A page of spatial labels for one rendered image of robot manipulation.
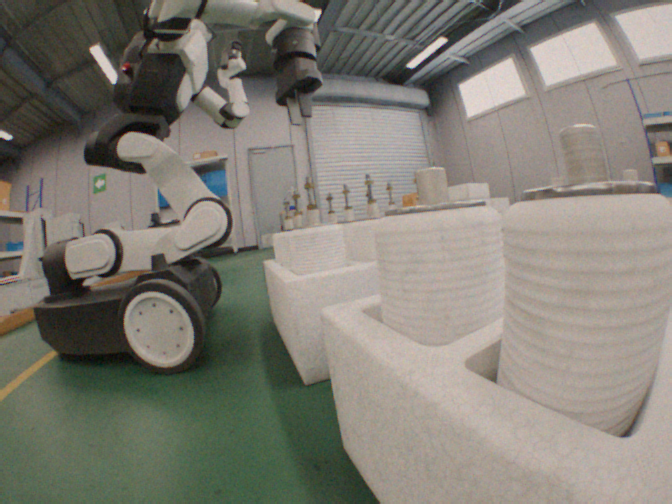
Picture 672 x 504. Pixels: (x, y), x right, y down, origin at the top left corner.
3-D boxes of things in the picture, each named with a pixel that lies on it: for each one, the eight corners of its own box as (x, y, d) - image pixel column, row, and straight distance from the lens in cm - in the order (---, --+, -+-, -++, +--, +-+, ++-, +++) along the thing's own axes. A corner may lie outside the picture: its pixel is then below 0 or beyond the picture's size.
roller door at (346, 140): (321, 239, 569) (303, 101, 636) (319, 239, 581) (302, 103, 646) (441, 222, 725) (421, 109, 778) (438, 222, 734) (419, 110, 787)
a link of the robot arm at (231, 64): (246, 59, 143) (247, 72, 134) (228, 69, 146) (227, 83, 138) (235, 45, 137) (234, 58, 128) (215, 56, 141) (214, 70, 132)
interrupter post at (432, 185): (434, 215, 19) (427, 166, 19) (414, 217, 21) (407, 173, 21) (459, 212, 20) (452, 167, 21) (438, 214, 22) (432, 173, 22)
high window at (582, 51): (619, 65, 564) (594, 19, 610) (545, 88, 596) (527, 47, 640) (620, 67, 571) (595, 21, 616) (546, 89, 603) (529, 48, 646)
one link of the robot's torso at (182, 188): (209, 261, 74) (105, 156, 89) (216, 257, 91) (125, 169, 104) (246, 216, 73) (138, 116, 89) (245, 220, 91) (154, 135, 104)
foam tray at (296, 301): (305, 386, 47) (285, 281, 40) (273, 321, 82) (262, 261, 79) (477, 323, 64) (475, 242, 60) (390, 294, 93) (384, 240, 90)
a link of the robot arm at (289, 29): (286, 33, 57) (284, 0, 65) (261, 61, 64) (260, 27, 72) (333, 46, 63) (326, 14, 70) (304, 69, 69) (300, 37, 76)
